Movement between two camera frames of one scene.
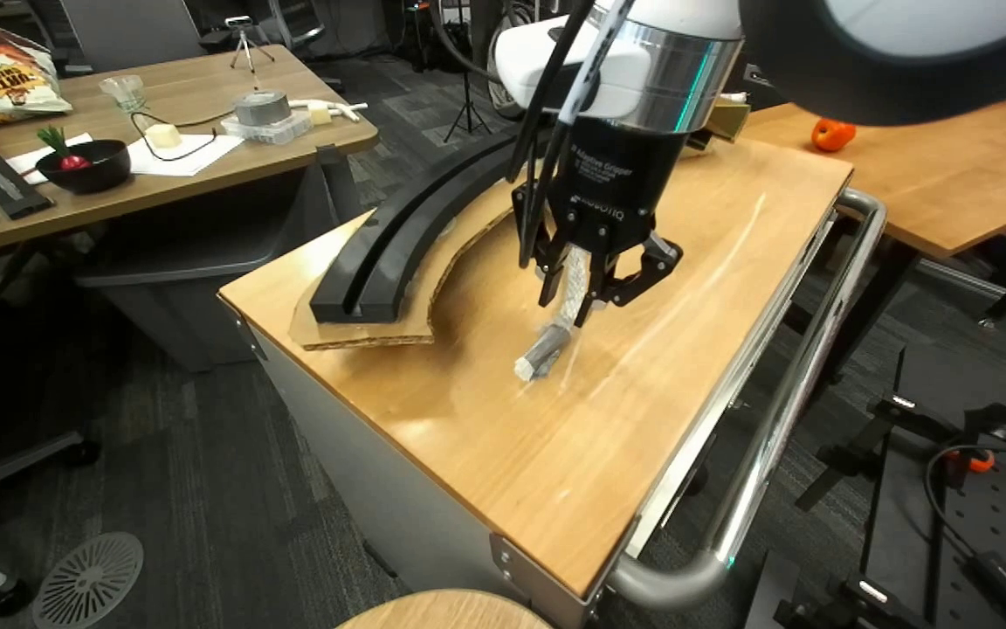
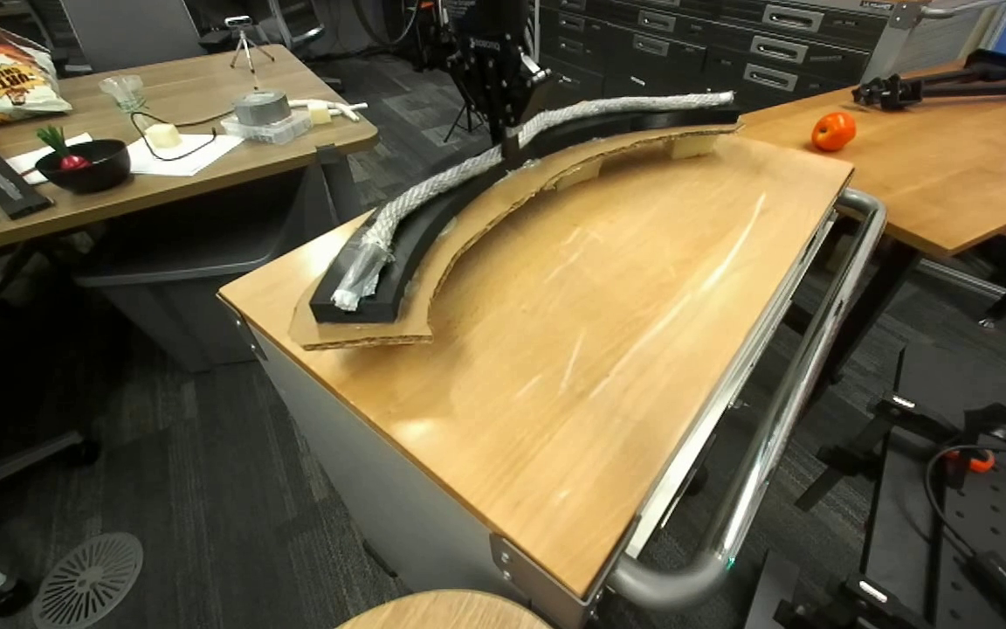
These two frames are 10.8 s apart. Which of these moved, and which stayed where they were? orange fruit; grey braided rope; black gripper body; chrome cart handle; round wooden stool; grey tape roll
Moved: grey braided rope; black gripper body
Stayed: orange fruit; chrome cart handle; round wooden stool; grey tape roll
